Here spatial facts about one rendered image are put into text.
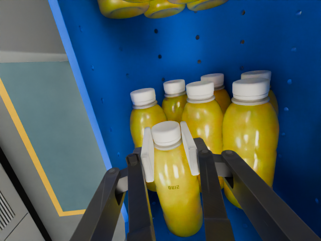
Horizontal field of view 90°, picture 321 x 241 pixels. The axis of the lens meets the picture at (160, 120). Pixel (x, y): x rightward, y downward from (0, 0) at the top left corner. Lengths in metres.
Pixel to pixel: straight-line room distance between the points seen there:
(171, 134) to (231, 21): 0.22
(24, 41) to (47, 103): 0.93
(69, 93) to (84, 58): 1.28
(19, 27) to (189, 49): 0.56
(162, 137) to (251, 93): 0.11
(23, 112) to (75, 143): 0.48
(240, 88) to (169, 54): 0.17
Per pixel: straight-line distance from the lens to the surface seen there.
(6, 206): 2.07
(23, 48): 0.71
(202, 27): 0.34
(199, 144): 0.17
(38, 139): 1.79
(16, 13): 0.75
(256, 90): 0.21
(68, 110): 1.54
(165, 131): 0.20
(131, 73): 0.29
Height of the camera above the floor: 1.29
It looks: 69 degrees down
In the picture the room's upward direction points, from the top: 176 degrees clockwise
